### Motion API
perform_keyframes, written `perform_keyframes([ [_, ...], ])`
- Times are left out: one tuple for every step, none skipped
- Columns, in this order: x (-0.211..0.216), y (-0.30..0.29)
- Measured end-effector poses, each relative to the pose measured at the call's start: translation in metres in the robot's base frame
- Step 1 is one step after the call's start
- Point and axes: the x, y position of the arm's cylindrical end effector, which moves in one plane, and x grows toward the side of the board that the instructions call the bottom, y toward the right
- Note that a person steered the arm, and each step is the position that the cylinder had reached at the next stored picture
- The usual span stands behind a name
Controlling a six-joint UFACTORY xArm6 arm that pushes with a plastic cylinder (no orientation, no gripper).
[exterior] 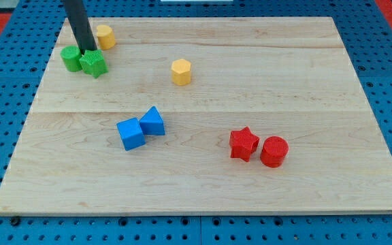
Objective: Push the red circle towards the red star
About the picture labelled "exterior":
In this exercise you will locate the green star block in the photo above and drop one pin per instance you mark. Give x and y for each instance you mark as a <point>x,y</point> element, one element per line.
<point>93,63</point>

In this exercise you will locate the blue triangle block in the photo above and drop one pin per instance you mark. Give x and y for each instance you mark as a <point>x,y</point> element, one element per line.
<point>152,123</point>

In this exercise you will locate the yellow hexagon block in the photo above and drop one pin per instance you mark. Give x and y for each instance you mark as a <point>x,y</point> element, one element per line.
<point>181,72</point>

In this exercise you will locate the yellow heart block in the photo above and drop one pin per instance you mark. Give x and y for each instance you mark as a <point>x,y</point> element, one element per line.
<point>105,36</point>

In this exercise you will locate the red star block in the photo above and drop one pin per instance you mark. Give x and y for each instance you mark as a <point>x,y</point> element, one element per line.
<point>243,143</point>

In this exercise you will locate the wooden board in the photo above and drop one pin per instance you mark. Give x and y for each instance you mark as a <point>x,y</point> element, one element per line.
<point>281,76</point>

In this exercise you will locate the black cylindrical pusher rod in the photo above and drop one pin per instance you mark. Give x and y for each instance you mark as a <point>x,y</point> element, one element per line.
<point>80,25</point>

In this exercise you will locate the blue cube block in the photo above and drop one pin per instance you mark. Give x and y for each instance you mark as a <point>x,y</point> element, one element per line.
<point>131,133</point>

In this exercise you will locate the red cylinder block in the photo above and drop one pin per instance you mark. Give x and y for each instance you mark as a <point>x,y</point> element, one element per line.
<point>274,151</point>

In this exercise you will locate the green cylinder block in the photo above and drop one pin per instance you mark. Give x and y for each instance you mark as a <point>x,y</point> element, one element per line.
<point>71,58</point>

